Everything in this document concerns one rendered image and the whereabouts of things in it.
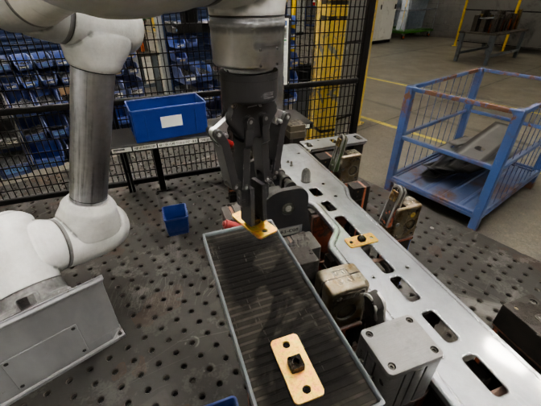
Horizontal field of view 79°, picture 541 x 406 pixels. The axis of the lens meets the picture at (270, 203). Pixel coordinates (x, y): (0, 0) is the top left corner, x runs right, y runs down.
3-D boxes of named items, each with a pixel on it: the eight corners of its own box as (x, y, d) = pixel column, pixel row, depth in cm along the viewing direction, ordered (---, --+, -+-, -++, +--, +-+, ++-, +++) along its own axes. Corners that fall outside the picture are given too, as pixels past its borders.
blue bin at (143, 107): (209, 131, 143) (206, 101, 136) (136, 143, 131) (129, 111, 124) (198, 120, 155) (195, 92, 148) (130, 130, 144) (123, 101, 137)
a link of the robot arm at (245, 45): (301, 16, 38) (299, 70, 41) (255, 13, 44) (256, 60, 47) (235, 19, 33) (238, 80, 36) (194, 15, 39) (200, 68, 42)
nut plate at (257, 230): (278, 230, 53) (278, 225, 53) (259, 240, 51) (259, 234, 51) (248, 208, 59) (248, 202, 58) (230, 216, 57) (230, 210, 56)
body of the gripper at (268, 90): (237, 76, 37) (241, 152, 42) (293, 67, 41) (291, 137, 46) (204, 66, 42) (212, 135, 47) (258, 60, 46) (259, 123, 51)
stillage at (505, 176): (449, 158, 359) (480, 66, 308) (533, 188, 306) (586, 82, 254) (382, 192, 298) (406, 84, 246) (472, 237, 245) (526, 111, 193)
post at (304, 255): (307, 371, 87) (320, 258, 65) (290, 378, 85) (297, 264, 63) (299, 354, 91) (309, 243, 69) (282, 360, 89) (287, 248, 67)
